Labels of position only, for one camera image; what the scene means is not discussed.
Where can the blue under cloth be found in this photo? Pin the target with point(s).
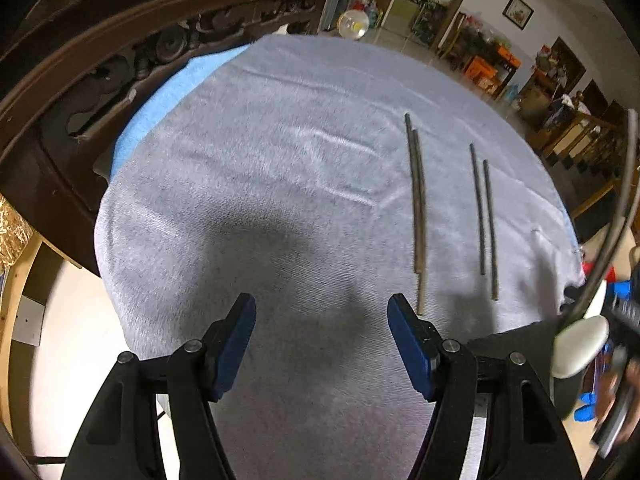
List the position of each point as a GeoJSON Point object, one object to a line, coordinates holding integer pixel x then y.
{"type": "Point", "coordinates": [165, 99]}

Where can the wooden stair railing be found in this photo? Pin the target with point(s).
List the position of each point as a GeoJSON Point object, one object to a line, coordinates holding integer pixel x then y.
{"type": "Point", "coordinates": [588, 148]}

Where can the white ceramic spoon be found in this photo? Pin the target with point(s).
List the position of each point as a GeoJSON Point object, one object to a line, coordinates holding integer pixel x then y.
{"type": "Point", "coordinates": [577, 346]}

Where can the dark chopstick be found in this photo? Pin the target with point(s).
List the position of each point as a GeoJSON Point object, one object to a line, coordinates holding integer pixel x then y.
{"type": "Point", "coordinates": [480, 213]}
{"type": "Point", "coordinates": [411, 194]}
{"type": "Point", "coordinates": [419, 221]}
{"type": "Point", "coordinates": [494, 269]}

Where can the orange box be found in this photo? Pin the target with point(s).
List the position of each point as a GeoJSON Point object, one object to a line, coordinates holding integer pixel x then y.
{"type": "Point", "coordinates": [493, 69]}

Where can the grey table cloth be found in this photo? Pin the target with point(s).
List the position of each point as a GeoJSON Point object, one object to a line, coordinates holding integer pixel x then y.
{"type": "Point", "coordinates": [285, 174]}

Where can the round electric heater fan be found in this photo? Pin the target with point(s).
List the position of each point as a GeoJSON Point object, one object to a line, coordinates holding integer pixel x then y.
{"type": "Point", "coordinates": [353, 24]}

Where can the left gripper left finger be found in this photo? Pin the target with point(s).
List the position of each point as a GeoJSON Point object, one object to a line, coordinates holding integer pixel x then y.
{"type": "Point", "coordinates": [226, 341]}

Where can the framed wall picture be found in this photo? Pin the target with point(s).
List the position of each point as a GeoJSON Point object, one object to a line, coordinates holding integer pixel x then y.
{"type": "Point", "coordinates": [518, 13]}

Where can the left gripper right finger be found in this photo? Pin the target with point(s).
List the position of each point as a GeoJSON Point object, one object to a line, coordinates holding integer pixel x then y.
{"type": "Point", "coordinates": [418, 344]}

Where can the carved dark wooden table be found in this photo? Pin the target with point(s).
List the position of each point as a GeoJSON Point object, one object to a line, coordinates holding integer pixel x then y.
{"type": "Point", "coordinates": [74, 72]}

